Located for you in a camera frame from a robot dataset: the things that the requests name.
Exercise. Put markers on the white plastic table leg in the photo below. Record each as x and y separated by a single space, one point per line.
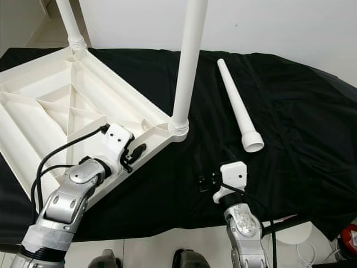
237 100
72 22
187 61

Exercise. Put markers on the grey right robot leg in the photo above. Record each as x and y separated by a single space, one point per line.
189 261

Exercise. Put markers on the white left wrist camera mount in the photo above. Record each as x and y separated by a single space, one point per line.
117 139

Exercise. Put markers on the grey robot leg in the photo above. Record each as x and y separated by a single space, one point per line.
107 259
189 261

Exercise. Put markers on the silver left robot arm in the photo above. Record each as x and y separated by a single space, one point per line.
72 195

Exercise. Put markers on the red round object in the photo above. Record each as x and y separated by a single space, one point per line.
350 237

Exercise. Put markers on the grey left robot leg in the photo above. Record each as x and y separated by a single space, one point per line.
107 259

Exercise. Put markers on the black table cloth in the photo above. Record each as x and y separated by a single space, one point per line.
301 139

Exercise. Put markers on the white plastic table top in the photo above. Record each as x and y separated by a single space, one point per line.
44 106

